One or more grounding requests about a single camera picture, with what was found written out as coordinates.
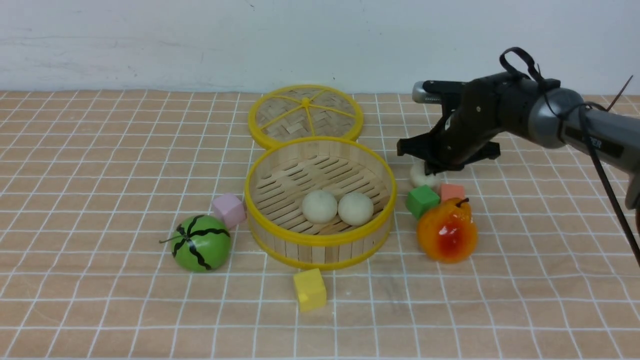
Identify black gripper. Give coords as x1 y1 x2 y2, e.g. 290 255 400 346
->
397 75 521 171

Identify white bun back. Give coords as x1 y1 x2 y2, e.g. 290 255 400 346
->
409 160 441 192

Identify white bun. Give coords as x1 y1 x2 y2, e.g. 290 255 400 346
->
409 160 441 192
301 189 338 224
337 192 374 227

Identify white bun front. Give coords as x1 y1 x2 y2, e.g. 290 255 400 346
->
301 189 338 224

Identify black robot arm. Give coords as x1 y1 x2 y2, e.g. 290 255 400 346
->
397 72 640 210

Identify bamboo steamer lid yellow rim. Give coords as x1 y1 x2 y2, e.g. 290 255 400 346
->
247 84 364 150

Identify bamboo steamer tray yellow rim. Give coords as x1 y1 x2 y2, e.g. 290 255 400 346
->
244 136 397 271

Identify salmon foam cube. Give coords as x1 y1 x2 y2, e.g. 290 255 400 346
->
439 183 466 203

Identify green foam cube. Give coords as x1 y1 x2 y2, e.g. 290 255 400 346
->
405 185 441 220

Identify orange toy pear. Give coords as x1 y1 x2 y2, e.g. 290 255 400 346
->
416 197 479 264

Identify yellow foam cube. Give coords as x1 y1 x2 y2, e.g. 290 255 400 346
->
293 268 327 312

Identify pink foam cube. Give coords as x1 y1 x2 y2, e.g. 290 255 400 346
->
211 193 247 229

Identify green toy watermelon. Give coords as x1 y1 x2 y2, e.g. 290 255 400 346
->
158 214 233 272

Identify checkered orange tablecloth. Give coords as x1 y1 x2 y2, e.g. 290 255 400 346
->
0 91 640 360

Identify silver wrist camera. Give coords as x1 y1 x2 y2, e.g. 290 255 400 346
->
411 80 466 105

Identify black cable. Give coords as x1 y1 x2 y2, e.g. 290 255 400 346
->
499 47 640 266

